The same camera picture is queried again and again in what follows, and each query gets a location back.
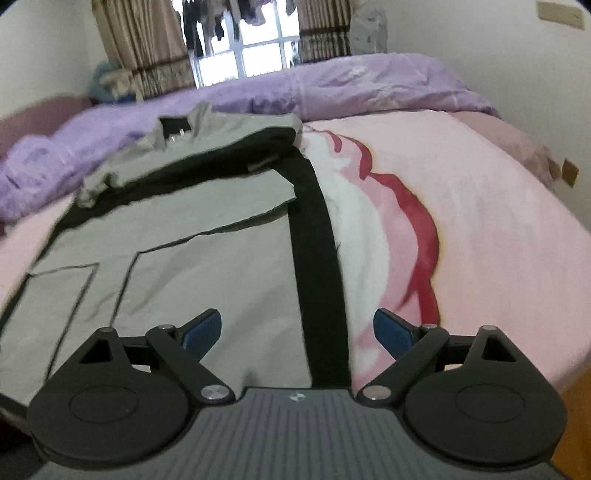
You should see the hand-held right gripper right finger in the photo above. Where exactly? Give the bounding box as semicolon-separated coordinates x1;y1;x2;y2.
355;308;523;408

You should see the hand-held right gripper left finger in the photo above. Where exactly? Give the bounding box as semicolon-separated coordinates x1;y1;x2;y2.
69;308;234;405

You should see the grey and black jacket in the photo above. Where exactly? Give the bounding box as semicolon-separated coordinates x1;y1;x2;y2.
0;102;354;416

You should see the row of hanging clothes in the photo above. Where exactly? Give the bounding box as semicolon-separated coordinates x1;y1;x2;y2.
178;0;298;58

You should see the pink printed blanket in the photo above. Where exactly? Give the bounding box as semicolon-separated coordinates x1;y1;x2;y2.
0;111;591;407

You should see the mauve pillow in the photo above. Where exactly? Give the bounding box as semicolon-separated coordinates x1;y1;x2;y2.
450;111;561;190

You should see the purple quilt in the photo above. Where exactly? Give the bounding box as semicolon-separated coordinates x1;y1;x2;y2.
0;52;502;227

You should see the pile of plush toys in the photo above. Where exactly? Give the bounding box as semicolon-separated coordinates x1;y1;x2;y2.
90;60;144;104

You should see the mauve padded headboard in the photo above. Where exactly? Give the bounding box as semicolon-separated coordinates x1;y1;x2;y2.
0;95;93;160

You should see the white framed window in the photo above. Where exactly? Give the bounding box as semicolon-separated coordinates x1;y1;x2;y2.
171;0;303;88

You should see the grey patterned cloth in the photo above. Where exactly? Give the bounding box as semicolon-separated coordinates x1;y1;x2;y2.
351;6;389;57

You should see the wooden bed frame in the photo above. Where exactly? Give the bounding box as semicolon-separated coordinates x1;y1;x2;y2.
549;378;591;480

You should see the brown wall socket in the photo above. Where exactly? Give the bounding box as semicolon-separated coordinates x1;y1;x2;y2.
561;157;580;188

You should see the beige wall plate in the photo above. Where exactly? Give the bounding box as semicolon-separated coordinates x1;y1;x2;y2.
536;1;587;31

